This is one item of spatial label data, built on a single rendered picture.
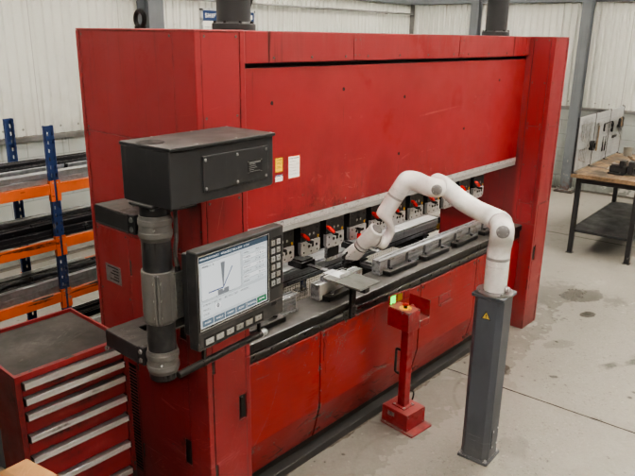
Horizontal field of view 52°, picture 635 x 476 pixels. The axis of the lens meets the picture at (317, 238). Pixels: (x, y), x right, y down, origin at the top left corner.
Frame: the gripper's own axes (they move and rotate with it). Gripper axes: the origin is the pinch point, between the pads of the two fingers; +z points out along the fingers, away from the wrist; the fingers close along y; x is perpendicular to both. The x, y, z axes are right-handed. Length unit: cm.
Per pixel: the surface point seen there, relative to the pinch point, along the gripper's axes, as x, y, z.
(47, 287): -64, 122, 132
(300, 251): 0.8, 35.5, -7.4
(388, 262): -13, -49, 13
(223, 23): -61, 102, -85
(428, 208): -41, -78, -12
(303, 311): 22.2, 26.2, 16.3
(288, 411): 64, 31, 48
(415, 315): 32, -41, 4
